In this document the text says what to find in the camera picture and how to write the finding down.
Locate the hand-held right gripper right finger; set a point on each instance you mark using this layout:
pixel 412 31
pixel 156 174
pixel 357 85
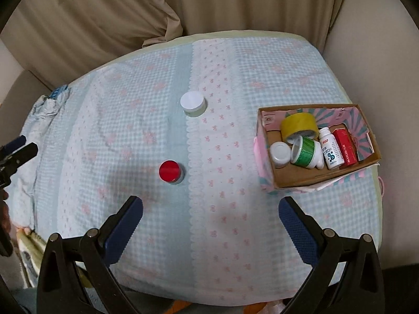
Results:
pixel 299 232

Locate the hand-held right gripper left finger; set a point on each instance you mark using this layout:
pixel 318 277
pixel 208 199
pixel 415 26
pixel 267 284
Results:
pixel 126 225

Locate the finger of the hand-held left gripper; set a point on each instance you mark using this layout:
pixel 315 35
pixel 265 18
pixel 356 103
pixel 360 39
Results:
pixel 14 143
pixel 21 155

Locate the cardboard box pink striped lining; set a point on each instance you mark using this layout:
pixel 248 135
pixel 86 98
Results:
pixel 294 176

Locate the red round lid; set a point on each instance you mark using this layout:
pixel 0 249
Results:
pixel 170 171

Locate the green label jar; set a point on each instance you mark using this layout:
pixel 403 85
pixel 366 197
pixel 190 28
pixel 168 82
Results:
pixel 306 152

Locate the small white jar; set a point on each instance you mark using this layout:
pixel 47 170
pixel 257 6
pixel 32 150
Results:
pixel 280 152

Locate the white bottle blue print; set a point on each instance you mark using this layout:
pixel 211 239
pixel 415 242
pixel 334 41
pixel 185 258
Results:
pixel 330 153

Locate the red carton box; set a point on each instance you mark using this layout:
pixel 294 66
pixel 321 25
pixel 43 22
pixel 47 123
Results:
pixel 347 148

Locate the yellow tape roll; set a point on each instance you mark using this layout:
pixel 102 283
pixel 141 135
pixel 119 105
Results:
pixel 296 122

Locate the large white lid jar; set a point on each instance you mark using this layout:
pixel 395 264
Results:
pixel 193 103

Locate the person's left hand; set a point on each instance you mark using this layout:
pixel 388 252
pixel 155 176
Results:
pixel 4 214

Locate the crumpled light blue blanket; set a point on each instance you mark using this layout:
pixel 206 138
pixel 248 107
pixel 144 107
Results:
pixel 45 108

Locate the padded headboard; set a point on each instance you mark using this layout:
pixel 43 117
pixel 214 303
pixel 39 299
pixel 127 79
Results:
pixel 19 88

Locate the blue patterned packet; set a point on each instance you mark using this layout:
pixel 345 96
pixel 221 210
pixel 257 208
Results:
pixel 59 92

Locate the beige curtain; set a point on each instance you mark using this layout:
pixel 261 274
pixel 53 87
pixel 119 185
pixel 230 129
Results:
pixel 262 0
pixel 81 23

